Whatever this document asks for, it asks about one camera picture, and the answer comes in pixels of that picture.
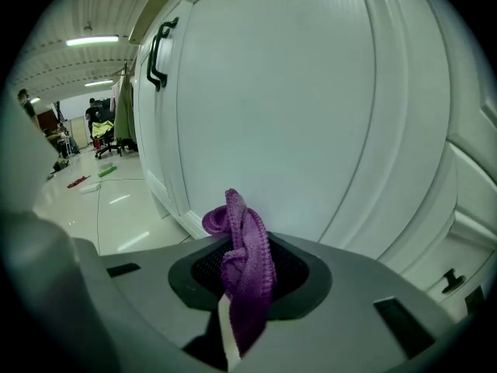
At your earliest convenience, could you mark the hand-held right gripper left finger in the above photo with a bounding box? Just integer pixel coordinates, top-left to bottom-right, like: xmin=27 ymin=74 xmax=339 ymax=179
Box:
xmin=101 ymin=234 xmax=230 ymax=373

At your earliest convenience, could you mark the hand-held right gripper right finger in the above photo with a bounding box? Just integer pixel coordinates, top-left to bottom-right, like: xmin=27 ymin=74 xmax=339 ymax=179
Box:
xmin=240 ymin=232 xmax=455 ymax=373

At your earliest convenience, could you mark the purple cloth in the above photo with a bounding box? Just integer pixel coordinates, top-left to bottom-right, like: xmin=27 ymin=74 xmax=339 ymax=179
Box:
xmin=201 ymin=187 xmax=277 ymax=359

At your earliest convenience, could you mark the white cabinet door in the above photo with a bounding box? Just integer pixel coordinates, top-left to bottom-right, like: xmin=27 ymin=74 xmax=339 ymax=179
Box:
xmin=155 ymin=0 xmax=451 ymax=262
xmin=134 ymin=40 xmax=164 ymax=209

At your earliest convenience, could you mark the white vanity cabinet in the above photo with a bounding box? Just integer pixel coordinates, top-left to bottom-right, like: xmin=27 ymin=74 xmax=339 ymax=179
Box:
xmin=131 ymin=0 xmax=497 ymax=322

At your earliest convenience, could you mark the white drawer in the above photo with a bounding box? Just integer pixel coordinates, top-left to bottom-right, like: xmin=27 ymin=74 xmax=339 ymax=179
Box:
xmin=403 ymin=211 xmax=497 ymax=318
xmin=446 ymin=132 xmax=497 ymax=248

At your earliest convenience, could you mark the black drawer knob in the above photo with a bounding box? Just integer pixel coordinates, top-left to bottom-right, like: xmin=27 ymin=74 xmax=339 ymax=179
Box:
xmin=441 ymin=268 xmax=467 ymax=295

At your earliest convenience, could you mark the black office chair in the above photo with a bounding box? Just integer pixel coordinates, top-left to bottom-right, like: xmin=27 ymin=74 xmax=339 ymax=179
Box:
xmin=94 ymin=120 xmax=139 ymax=160

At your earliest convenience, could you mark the yellow-green garment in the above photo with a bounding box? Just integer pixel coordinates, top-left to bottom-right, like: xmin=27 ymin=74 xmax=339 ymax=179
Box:
xmin=90 ymin=120 xmax=116 ymax=139

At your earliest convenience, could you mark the green hanging coat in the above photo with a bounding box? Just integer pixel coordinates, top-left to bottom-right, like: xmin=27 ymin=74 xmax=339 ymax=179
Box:
xmin=113 ymin=78 xmax=137 ymax=141

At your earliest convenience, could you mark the pink hanging garment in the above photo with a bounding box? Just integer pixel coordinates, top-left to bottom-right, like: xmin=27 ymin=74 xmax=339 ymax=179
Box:
xmin=109 ymin=79 xmax=123 ymax=112

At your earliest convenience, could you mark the black garment rack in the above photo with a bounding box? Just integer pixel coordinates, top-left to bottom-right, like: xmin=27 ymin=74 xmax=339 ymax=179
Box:
xmin=116 ymin=61 xmax=139 ymax=155

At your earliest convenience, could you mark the beige wooden support board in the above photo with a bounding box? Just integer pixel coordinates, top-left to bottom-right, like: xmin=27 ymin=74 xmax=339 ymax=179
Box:
xmin=127 ymin=0 xmax=195 ymax=46

